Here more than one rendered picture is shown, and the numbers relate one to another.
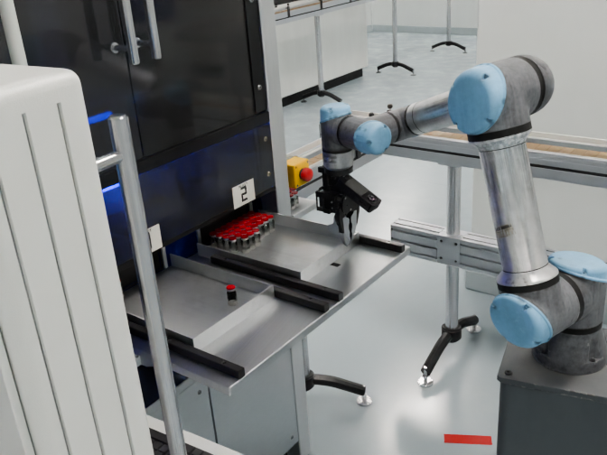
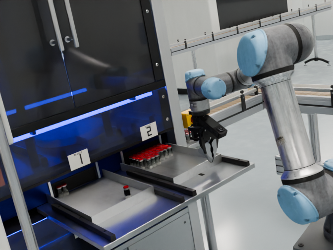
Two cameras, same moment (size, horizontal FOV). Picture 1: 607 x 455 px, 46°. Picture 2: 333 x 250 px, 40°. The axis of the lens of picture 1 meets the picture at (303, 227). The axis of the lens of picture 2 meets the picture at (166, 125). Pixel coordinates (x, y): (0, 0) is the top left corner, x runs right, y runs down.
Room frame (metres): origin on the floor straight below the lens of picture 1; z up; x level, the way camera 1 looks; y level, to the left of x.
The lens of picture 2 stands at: (0.00, -0.37, 1.55)
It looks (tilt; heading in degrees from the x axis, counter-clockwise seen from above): 16 degrees down; 14
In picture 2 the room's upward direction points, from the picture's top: 10 degrees counter-clockwise
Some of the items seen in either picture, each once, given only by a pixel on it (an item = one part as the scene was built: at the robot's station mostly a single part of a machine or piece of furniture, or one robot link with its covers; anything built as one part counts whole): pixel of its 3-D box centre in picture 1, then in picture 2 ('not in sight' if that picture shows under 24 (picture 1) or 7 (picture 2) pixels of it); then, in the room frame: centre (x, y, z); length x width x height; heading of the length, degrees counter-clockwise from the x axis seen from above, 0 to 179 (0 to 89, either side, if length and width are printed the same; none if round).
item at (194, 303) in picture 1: (182, 297); (98, 194); (1.44, 0.29, 0.90); 0.34 x 0.26 x 0.04; 51
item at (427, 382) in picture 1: (451, 340); not in sight; (2.41, -0.56, 0.07); 0.50 x 0.08 x 0.14; 141
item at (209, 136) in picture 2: (337, 189); (201, 124); (1.65, -0.09, 1.05); 0.09 x 0.08 x 0.12; 51
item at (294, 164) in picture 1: (293, 171); (188, 118); (1.97, 0.02, 1.00); 0.08 x 0.07 x 0.07; 51
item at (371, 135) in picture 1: (369, 134); (213, 86); (1.58, -0.17, 1.21); 0.11 x 0.11 x 0.08; 36
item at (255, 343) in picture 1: (253, 284); (147, 187); (1.52, 0.13, 0.87); 0.70 x 0.48 x 0.02; 141
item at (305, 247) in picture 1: (277, 243); (169, 162); (1.69, 0.07, 0.90); 0.34 x 0.26 x 0.04; 52
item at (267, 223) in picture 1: (252, 234); (156, 157); (1.75, 0.14, 0.90); 0.18 x 0.02 x 0.05; 142
